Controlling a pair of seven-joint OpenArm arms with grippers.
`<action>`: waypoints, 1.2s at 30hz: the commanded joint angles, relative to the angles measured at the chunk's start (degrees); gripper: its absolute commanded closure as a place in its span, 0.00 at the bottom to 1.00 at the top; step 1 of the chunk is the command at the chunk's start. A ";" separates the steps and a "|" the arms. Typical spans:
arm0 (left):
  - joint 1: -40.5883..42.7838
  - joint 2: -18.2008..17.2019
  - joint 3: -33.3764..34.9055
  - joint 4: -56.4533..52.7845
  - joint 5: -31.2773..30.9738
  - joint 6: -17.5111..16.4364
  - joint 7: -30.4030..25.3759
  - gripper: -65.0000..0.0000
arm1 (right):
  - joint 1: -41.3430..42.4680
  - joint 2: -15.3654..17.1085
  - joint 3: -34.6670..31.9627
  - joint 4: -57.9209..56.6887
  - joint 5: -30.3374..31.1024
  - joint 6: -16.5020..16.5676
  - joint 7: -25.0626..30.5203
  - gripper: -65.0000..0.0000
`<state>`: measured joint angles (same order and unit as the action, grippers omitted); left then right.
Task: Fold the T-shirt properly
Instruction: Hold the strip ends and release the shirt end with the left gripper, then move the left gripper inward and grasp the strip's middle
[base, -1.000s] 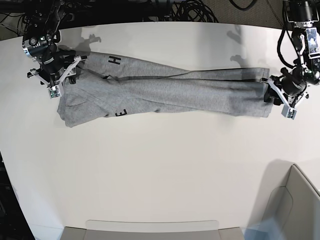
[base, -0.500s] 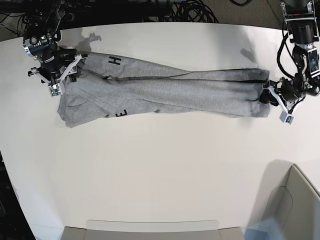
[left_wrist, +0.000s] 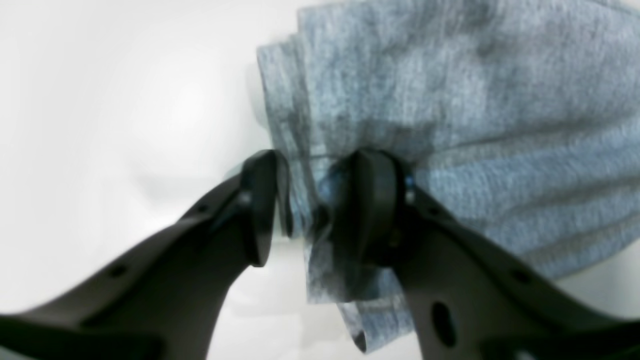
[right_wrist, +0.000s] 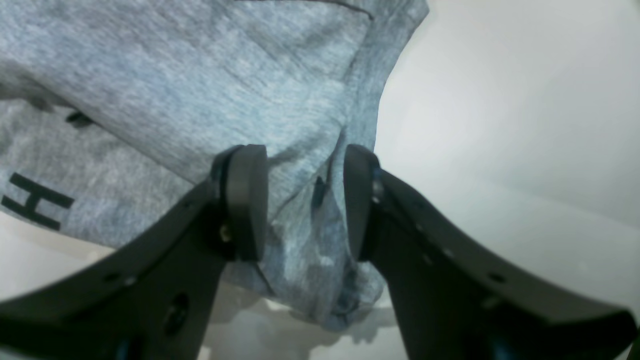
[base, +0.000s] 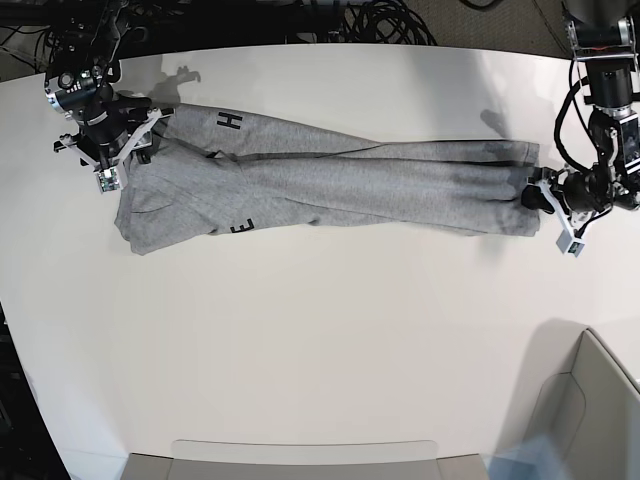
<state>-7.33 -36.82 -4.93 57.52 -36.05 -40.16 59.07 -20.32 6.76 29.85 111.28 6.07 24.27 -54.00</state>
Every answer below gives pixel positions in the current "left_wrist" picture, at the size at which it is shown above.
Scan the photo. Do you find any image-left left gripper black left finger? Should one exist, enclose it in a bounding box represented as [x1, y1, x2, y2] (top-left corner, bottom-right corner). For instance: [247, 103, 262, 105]
[0, 149, 291, 360]

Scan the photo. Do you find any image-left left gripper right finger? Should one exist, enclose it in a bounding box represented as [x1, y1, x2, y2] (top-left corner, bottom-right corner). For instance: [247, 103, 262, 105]
[326, 149, 639, 360]

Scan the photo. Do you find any grey T-shirt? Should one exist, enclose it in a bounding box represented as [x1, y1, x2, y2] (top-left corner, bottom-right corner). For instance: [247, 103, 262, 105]
[256, 0, 640, 354]

